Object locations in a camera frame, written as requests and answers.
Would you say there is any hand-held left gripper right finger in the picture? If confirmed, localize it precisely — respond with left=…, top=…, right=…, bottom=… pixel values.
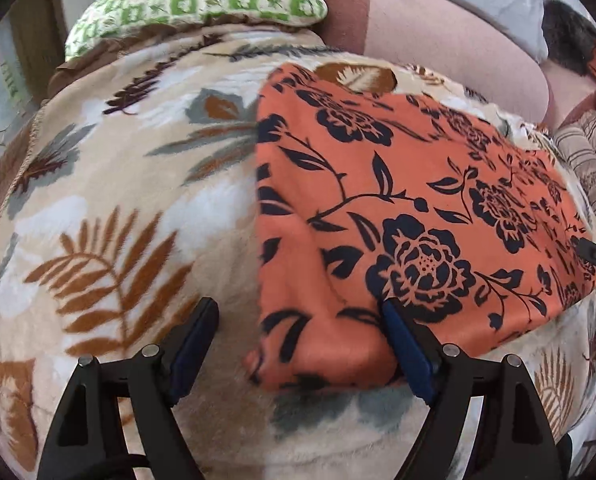
left=381, top=297, right=565, bottom=480

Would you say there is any wooden door with stained glass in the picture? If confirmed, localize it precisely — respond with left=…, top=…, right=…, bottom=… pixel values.
left=0, top=0, right=79, bottom=196

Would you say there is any pink bolster cushion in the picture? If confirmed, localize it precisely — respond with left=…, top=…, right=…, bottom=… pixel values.
left=314, top=0, right=551, bottom=126

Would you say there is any leaf print blanket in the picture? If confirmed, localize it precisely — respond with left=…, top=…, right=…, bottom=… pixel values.
left=0, top=27, right=596, bottom=480

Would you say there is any dark furry cushion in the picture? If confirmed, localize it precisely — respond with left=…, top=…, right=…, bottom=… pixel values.
left=541, top=0, right=596, bottom=77

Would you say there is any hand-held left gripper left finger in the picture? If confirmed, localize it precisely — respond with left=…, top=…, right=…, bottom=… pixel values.
left=37, top=296, right=220, bottom=480

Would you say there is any striped cushion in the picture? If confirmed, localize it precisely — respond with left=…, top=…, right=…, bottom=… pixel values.
left=552, top=109, right=596, bottom=252

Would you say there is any orange floral garment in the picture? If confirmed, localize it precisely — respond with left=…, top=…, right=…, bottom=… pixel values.
left=243, top=61, right=596, bottom=394

